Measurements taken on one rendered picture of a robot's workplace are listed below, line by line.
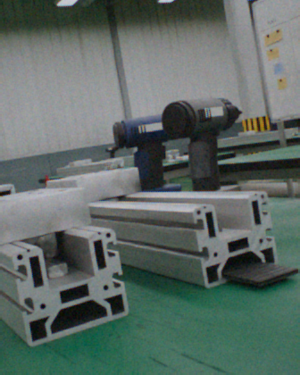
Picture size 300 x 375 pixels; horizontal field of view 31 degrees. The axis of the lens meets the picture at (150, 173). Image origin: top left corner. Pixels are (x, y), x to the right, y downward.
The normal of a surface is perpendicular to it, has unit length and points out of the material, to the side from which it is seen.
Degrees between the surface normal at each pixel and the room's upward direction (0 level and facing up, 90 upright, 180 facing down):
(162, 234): 90
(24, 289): 90
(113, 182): 90
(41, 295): 90
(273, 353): 0
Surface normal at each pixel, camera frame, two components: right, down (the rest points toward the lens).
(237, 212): -0.87, 0.18
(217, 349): -0.17, -0.98
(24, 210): 0.47, -0.04
